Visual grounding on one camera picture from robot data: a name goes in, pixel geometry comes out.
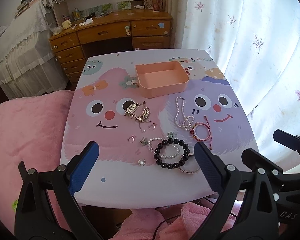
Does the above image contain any pink smart watch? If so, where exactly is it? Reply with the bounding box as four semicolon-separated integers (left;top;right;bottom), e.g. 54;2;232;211
179;153;200;174

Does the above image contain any black bead bracelet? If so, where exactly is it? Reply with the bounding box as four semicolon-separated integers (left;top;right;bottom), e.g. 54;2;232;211
153;138;191;170

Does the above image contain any round pearl brooch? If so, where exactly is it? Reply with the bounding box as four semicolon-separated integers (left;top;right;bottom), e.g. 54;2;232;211
138;159;146;166

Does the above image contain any teal flower brooch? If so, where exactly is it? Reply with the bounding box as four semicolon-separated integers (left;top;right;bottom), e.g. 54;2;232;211
167;132;175;139

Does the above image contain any pink fluffy blanket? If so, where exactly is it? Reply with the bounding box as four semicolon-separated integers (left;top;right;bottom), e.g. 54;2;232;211
0;90;74;233

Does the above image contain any gold leaf hair comb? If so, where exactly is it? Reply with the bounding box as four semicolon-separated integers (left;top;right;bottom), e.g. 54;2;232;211
125;101;151;133

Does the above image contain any white floral curtain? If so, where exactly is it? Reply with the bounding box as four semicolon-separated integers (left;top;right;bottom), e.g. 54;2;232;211
170;0;300;173

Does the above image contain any pink plastic tray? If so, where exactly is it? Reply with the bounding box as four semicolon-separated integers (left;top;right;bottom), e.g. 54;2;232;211
135;61;190;99

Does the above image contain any white lace covered furniture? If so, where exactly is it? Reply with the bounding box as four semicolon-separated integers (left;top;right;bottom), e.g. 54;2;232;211
0;1;68;99

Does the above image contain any wooden desk with drawers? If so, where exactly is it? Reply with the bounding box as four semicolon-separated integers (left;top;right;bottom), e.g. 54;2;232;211
50;9;172;84

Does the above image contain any yellow mug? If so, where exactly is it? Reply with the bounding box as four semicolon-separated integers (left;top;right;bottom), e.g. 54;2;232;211
62;20;72;29

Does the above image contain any red patterned cup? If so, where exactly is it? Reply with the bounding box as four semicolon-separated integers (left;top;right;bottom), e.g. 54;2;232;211
152;0;161;12

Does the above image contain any red string bead bracelet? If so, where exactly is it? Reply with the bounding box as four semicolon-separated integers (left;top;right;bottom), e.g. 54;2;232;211
189;115;213;151

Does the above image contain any black cable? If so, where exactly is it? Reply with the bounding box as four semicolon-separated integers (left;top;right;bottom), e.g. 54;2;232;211
152;197;239;240

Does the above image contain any long pearl necklace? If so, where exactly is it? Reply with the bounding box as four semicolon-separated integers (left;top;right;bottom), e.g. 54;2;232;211
174;96;196;132

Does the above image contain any white pearl bracelet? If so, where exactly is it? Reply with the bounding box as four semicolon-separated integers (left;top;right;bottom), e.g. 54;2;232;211
147;136;180;159

